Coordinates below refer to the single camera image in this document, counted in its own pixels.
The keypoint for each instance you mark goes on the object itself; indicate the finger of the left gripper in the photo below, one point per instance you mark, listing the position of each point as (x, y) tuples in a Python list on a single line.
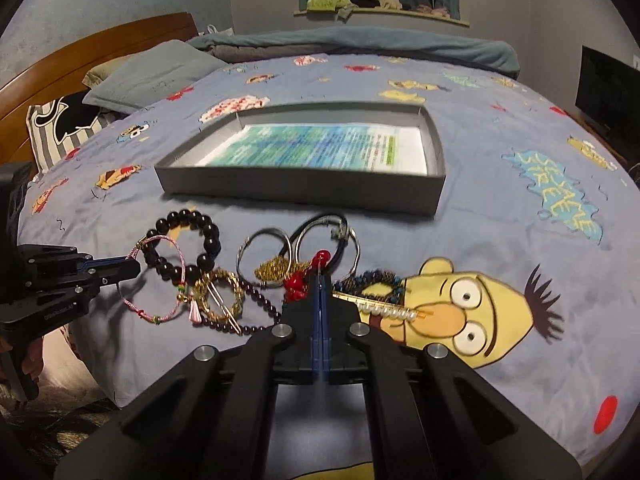
[(111, 271)]

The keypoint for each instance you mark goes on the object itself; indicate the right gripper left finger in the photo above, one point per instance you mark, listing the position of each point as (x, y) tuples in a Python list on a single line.
[(298, 312)]

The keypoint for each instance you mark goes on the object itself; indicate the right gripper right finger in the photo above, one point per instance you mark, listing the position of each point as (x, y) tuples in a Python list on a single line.
[(338, 361)]

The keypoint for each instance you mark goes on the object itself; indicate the pearl gold hair clip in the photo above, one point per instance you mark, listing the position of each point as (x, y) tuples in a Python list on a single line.
[(384, 309)]

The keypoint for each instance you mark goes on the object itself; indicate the dark garnet bead strand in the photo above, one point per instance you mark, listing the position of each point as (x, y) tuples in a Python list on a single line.
[(227, 318)]

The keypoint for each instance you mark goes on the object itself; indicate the striped cartoon pillow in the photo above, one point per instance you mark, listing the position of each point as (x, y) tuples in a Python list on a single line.
[(59, 127)]

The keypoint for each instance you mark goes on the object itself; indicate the grey shallow cardboard tray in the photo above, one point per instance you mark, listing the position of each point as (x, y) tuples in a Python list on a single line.
[(394, 193)]

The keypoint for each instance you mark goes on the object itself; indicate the grey pillow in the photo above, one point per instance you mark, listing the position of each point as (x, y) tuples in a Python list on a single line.
[(152, 75)]

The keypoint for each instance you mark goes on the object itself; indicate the blue cartoon print bedspread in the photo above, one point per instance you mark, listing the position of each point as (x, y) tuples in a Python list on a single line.
[(531, 260)]

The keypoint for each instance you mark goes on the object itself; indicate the printed paper sheet in tray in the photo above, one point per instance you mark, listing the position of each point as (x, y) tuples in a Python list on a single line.
[(351, 147)]

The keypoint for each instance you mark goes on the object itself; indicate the wooden headboard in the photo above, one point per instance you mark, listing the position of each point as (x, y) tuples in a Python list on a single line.
[(60, 73)]

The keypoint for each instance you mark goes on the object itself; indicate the teal folded blanket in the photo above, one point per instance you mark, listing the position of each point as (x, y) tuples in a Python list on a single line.
[(497, 56)]

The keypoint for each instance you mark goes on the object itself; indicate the wooden window shelf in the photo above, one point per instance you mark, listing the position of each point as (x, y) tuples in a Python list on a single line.
[(346, 14)]

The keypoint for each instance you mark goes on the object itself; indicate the green cloth on shelf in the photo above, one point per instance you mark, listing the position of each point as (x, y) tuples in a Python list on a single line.
[(329, 5)]

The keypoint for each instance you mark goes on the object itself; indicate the black monitor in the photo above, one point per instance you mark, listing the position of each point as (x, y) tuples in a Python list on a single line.
[(608, 93)]

